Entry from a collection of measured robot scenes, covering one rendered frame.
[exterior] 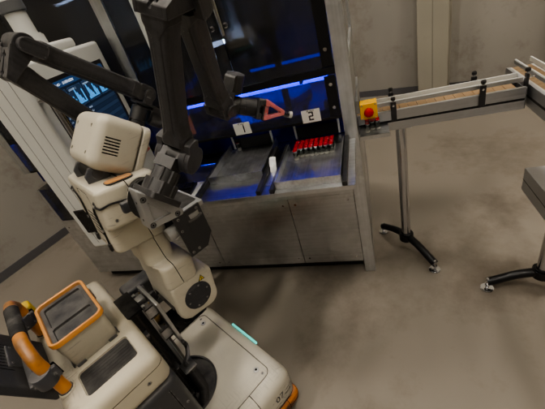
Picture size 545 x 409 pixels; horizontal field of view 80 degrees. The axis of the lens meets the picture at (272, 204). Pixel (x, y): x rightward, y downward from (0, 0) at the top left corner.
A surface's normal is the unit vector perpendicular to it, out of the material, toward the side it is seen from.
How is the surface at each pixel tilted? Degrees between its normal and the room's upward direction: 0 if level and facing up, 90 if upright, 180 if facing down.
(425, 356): 0
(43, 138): 90
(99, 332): 92
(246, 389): 0
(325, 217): 90
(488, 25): 90
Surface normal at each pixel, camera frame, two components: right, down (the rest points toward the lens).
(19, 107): -0.11, 0.58
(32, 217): 0.84, 0.08
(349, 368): -0.25, -0.80
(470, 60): -0.47, 0.59
